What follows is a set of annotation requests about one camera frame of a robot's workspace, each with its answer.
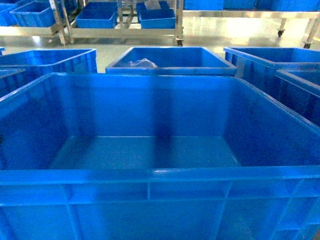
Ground background blue crate left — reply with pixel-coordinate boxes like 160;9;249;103
9;1;55;28

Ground clear plastic bag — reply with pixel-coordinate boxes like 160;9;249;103
116;58;158;68

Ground large blue plastic crate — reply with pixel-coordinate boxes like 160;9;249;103
0;73;320;240

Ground background steel rack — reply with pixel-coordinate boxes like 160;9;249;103
0;0;320;48

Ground background blue crate centre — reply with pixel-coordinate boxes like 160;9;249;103
75;2;118;29

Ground background blue crate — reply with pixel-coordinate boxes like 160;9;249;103
75;2;118;29
9;1;55;28
135;0;176;29

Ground background blue crate right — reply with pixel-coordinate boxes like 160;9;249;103
135;0;176;29

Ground blue crate far right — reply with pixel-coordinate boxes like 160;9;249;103
224;47;320;125

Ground blue crate with plastic bag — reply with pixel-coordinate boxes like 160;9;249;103
105;46;237;77

